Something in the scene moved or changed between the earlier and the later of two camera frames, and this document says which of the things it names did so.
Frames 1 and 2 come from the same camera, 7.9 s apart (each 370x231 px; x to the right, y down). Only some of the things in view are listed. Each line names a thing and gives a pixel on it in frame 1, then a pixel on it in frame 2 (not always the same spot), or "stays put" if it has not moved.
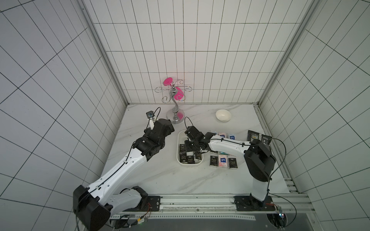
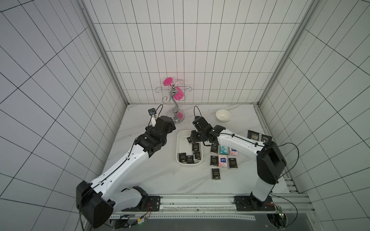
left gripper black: [147, 131] stays put
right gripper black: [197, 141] -> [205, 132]
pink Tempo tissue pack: [222, 160] stays put
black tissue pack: [198, 155] stays put
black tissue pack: [214, 160] stays put
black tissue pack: [182, 148] -> [216, 173]
